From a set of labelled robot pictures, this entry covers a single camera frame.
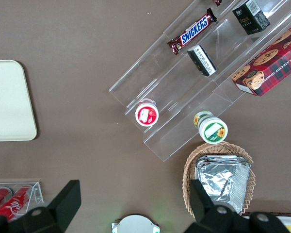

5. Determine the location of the Snickers chocolate bar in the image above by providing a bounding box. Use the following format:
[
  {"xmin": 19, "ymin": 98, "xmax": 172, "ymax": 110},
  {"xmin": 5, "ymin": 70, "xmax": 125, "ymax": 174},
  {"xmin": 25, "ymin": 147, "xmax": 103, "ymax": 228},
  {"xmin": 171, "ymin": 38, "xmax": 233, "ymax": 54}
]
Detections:
[{"xmin": 167, "ymin": 7, "xmax": 218, "ymax": 55}]

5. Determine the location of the small black box white label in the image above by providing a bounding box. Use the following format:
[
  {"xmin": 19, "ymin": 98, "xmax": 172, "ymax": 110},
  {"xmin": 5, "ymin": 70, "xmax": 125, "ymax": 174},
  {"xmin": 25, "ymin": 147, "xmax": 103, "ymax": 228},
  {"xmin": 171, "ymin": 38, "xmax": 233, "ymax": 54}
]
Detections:
[{"xmin": 187, "ymin": 44, "xmax": 218, "ymax": 78}]

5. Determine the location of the red tartan cookie box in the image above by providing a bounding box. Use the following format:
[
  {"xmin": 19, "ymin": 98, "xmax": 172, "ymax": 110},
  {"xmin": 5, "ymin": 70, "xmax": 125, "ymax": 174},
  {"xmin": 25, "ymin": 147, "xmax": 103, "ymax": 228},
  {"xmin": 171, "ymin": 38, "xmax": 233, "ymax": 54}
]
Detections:
[{"xmin": 231, "ymin": 20, "xmax": 291, "ymax": 97}]

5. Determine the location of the woven wicker basket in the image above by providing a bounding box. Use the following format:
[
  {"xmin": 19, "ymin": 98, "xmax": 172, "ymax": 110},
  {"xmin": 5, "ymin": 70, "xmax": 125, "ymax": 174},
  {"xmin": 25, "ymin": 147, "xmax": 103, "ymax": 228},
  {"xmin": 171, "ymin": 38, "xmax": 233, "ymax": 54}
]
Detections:
[{"xmin": 182, "ymin": 142, "xmax": 256, "ymax": 216}]

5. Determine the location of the foil wrapped sandwich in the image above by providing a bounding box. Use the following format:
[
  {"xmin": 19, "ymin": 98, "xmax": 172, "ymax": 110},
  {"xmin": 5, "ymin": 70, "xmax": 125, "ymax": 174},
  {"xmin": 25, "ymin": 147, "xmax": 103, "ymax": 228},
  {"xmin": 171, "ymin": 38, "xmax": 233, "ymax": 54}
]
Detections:
[{"xmin": 195, "ymin": 155, "xmax": 252, "ymax": 216}]

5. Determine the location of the clear acrylic can holder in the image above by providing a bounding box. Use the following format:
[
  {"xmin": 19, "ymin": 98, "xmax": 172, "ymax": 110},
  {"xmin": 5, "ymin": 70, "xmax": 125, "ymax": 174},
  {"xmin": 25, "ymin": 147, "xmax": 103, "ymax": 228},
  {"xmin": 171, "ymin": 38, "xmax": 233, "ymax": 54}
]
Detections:
[{"xmin": 0, "ymin": 181, "xmax": 44, "ymax": 221}]

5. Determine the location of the cream plastic tray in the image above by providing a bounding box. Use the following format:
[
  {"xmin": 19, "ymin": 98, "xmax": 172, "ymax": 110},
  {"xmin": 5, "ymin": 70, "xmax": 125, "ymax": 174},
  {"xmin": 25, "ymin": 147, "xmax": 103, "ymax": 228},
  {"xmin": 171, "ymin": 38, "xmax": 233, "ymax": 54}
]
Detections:
[{"xmin": 0, "ymin": 60, "xmax": 38, "ymax": 142}]

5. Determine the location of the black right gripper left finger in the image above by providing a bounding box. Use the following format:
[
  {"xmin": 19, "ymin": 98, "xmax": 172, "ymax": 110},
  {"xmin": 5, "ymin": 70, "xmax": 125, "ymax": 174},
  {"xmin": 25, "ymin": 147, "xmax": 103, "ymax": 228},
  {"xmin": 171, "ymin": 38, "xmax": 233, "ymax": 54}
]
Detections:
[{"xmin": 0, "ymin": 179, "xmax": 82, "ymax": 233}]

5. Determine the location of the clear acrylic tiered display shelf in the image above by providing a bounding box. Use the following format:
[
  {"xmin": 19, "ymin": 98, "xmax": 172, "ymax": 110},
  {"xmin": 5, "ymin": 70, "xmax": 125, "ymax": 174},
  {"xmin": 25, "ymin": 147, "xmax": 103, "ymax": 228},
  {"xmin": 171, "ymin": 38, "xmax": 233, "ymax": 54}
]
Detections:
[{"xmin": 108, "ymin": 0, "xmax": 291, "ymax": 163}]

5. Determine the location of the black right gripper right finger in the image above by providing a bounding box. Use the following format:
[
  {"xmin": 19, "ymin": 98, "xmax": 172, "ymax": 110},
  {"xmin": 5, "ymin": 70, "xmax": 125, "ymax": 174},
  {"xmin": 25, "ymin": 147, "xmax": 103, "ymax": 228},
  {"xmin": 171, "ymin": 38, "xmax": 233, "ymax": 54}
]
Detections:
[{"xmin": 185, "ymin": 179, "xmax": 290, "ymax": 233}]

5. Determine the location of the white round device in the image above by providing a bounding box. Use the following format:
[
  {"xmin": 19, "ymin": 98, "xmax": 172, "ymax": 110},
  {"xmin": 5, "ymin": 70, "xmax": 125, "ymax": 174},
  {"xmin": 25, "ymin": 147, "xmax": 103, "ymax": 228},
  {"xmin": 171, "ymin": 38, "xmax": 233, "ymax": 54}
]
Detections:
[{"xmin": 111, "ymin": 214, "xmax": 161, "ymax": 233}]

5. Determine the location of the black carton box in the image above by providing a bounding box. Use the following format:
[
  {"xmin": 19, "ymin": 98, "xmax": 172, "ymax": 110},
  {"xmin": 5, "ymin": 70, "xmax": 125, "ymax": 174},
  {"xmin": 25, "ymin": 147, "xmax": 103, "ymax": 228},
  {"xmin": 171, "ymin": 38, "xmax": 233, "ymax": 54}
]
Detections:
[{"xmin": 232, "ymin": 0, "xmax": 271, "ymax": 35}]

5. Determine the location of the red strawberry yogurt cup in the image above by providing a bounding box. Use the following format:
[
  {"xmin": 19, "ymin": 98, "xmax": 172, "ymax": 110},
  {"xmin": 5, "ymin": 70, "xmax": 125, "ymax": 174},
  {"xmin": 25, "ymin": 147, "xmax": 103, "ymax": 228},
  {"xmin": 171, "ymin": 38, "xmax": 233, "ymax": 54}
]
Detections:
[{"xmin": 134, "ymin": 98, "xmax": 160, "ymax": 127}]

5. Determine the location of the green sunflower yogurt cup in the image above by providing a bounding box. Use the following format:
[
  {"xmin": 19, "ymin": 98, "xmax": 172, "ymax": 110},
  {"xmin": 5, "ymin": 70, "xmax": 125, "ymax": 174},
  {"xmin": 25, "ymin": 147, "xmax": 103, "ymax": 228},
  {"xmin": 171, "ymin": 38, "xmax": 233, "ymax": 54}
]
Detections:
[{"xmin": 193, "ymin": 110, "xmax": 228, "ymax": 144}]

